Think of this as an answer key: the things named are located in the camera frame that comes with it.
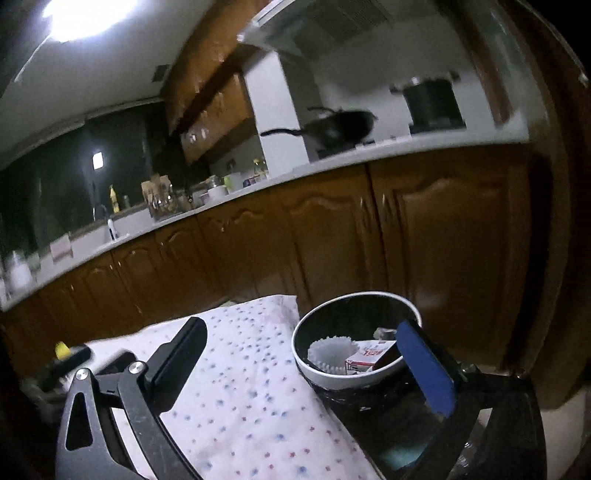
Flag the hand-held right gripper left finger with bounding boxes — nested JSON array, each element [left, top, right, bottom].
[[54, 316, 208, 480]]

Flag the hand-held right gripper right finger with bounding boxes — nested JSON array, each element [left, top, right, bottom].
[[394, 318, 543, 480]]

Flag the red snack wrapper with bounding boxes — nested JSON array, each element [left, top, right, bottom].
[[345, 340, 398, 374]]

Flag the white paper cupcake liner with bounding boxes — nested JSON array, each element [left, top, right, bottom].
[[307, 336, 354, 376]]

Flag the white bowl black inside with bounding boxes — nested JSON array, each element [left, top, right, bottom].
[[292, 291, 423, 389]]

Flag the black side table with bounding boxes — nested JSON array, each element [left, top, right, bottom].
[[318, 364, 468, 477]]

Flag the dotted white tablecloth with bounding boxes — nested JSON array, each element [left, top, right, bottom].
[[87, 294, 385, 480]]

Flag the brown wooden kitchen cabinets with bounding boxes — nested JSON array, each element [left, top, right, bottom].
[[0, 143, 536, 384]]

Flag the dark window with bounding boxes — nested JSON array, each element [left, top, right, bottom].
[[0, 102, 186, 260]]

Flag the white kitchen countertop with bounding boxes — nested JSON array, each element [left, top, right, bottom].
[[0, 135, 532, 311]]

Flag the black wok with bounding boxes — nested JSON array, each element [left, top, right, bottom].
[[260, 107, 376, 151]]

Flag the black cooking pot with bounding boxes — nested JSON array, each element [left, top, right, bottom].
[[390, 71, 461, 130]]

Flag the ceiling lamp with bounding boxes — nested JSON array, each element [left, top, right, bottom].
[[41, 0, 140, 43]]

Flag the range hood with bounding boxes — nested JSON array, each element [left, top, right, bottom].
[[238, 0, 408, 62]]

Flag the brown wooden wall cabinets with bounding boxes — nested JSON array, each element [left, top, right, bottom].
[[161, 0, 288, 168]]

